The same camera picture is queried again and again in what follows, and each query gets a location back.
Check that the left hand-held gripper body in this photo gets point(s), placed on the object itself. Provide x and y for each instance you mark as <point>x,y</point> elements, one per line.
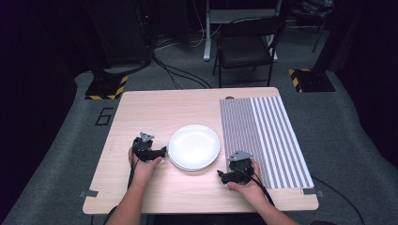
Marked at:
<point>144,149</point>

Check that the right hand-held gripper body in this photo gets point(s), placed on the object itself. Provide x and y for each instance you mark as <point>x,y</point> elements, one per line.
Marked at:
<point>241,168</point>

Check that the white plate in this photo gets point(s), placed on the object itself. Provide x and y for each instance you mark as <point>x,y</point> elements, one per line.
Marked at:
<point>187,170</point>
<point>194,146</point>

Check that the person's left hand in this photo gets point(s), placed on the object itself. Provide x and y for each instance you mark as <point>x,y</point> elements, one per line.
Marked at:
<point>142,172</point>

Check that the person's right hand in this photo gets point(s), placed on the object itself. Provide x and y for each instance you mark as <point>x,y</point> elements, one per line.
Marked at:
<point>250,190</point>

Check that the grey striped placemat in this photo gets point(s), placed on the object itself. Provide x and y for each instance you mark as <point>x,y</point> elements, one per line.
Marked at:
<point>269,137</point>

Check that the black tape floor marking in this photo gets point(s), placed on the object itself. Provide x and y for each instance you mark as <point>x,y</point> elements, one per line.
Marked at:
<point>104,116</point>

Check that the black yellow-striped stand base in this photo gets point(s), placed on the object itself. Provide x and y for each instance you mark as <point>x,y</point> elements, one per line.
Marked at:
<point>311,80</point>
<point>106,87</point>

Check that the dark computer tower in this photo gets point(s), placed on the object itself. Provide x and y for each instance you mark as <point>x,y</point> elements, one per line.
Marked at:
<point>125,31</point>

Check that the black folding chair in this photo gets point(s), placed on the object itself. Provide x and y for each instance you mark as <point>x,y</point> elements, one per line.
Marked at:
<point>245,47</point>

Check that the white desk frame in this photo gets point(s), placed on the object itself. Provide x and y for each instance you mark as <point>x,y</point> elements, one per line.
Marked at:
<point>219,15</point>

